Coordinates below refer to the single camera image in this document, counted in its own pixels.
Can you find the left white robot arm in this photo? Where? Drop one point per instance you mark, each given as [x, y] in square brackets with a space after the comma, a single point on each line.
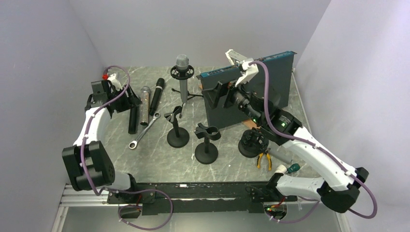
[87, 163]

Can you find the silver ratchet wrench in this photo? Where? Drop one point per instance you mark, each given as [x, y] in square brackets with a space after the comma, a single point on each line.
[133, 144]

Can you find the grey microphone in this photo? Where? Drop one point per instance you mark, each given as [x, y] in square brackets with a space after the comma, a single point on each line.
[182, 66]

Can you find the glitter handle microphone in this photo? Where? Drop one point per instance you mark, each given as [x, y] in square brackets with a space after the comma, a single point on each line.
[144, 108]

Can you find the grey cylinder tube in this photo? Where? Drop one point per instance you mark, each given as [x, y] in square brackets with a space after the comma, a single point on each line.
[281, 156]

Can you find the shock mount mic stand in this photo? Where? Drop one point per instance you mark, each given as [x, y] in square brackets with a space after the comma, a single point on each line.
[252, 143]

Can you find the brown cardboard piece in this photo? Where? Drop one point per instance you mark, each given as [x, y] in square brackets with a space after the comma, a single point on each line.
[250, 124]

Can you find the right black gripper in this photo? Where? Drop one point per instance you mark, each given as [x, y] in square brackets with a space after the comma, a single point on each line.
[212, 94]

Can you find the green handled screwdriver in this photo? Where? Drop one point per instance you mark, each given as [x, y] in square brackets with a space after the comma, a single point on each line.
[282, 169]

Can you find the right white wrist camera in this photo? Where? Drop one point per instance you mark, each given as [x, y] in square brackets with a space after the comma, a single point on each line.
[248, 71]

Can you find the back ring mic stand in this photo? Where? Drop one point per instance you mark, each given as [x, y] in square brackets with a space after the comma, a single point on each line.
[174, 74]

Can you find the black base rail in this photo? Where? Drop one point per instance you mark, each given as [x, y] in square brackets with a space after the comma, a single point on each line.
[200, 197]

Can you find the black mic stand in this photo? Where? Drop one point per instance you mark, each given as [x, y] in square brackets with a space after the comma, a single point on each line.
[177, 137]
[206, 152]

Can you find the dark blue server chassis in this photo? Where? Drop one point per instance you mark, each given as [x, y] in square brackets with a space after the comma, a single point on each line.
[279, 68]

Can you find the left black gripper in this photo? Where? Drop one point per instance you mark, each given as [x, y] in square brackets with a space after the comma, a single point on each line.
[132, 101]

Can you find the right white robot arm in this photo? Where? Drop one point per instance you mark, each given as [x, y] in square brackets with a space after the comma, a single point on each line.
[338, 185]

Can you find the black wireless microphone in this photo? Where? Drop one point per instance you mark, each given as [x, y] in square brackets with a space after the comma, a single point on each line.
[157, 95]

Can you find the left black mic stand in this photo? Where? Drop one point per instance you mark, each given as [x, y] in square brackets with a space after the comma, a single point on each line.
[177, 137]

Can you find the middle black mic stand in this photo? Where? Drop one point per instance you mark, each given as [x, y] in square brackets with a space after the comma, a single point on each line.
[206, 152]

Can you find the white bracket behind chassis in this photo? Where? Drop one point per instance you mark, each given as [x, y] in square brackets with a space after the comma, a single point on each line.
[235, 58]

